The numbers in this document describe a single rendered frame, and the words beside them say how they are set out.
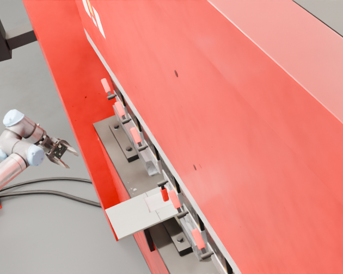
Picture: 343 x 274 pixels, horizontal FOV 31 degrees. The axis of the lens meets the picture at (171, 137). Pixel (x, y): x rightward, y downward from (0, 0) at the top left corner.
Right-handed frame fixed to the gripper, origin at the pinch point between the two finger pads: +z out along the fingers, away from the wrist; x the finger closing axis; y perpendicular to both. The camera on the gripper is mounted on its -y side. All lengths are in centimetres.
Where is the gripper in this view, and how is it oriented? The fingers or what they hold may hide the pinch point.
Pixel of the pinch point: (71, 160)
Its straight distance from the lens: 269.3
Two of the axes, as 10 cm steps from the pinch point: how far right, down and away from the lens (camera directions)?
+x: 5.7, -8.1, 1.3
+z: 6.2, 5.3, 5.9
